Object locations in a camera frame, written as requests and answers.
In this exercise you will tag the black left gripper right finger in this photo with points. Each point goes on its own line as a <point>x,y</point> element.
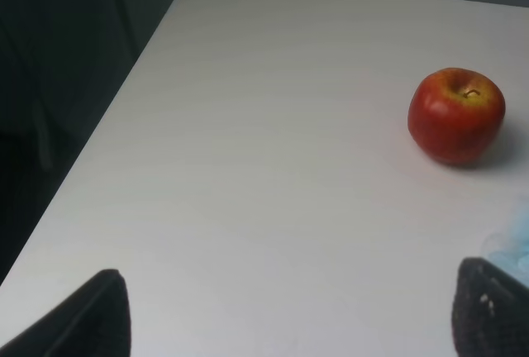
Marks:
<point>490,311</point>

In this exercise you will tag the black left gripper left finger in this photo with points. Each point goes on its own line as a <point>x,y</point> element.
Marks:
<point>95,320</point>

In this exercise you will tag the blue mesh bath loofah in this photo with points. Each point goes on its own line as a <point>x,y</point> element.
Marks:
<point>507,247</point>

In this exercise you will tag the red apple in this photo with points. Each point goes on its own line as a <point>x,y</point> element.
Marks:
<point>455,115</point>

